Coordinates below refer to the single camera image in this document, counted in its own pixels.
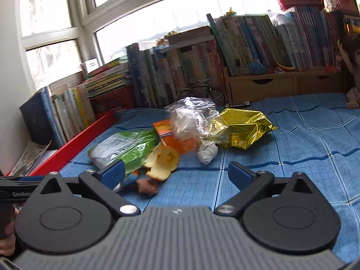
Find clear plastic bag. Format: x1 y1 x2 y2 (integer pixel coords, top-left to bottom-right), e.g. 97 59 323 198
164 96 230 147

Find red plastic crate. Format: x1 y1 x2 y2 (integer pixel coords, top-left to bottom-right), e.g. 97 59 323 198
90 86 135 116

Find doll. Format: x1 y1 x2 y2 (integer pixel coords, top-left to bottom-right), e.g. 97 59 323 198
337 38 360 110

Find miniature metal bicycle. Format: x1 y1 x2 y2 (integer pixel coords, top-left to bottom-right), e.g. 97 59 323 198
178 79 225 107

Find small yellow toy figures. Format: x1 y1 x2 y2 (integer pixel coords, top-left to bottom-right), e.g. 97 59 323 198
156 30 180 46

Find orange peel piece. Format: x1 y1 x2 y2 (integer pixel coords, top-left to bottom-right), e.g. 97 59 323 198
149 145 180 181
144 143 164 169

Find orange cardboard box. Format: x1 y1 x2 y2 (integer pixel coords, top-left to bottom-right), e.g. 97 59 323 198
152 119 201 155

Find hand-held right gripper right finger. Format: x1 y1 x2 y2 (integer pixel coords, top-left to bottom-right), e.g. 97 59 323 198
214 161 321 217

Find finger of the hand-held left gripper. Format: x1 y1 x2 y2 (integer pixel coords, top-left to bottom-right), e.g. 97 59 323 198
0 175 46 182

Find stack of flat picture books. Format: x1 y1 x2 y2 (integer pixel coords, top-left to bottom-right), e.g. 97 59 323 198
84 58 132 96

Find white window frame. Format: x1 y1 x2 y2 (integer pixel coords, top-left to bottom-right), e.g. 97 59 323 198
17 0 282 90

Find white and blue card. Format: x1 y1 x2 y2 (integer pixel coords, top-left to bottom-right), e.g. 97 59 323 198
84 58 99 74

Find small brown scrap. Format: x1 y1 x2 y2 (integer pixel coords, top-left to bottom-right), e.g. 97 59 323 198
136 178 159 195

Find wooden drawer shelf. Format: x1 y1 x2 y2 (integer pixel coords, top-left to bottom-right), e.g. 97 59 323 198
223 67 346 103

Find flat lying grey book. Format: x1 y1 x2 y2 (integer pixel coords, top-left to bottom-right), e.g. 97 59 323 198
160 27 216 52

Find gold foil bag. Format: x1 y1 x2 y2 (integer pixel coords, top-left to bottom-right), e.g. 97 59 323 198
209 108 279 150

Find white crumpled tissue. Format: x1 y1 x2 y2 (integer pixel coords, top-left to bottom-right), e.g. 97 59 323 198
196 142 218 165

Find red tray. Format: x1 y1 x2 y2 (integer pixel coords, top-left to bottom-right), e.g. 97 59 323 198
6 110 119 176

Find newspaper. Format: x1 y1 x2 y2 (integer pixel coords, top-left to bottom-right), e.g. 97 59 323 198
10 141 52 176

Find row of tall dark-blue books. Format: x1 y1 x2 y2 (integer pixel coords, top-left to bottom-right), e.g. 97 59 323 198
126 43 161 109

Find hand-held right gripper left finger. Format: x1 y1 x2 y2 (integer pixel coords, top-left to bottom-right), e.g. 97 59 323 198
36 160 141 218

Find person's left hand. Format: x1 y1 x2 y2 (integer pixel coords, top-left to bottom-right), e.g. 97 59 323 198
0 207 20 257

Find green and white plastic packet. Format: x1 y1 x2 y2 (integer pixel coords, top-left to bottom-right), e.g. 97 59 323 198
88 129 162 175

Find row of thin children's books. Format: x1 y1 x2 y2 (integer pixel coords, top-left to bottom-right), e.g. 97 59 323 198
19 83 97 150

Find row of pale blue-spined books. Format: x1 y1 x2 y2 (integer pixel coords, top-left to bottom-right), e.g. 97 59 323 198
207 6 342 76

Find row of thick storybooks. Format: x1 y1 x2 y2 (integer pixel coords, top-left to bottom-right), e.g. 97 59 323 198
153 35 228 105

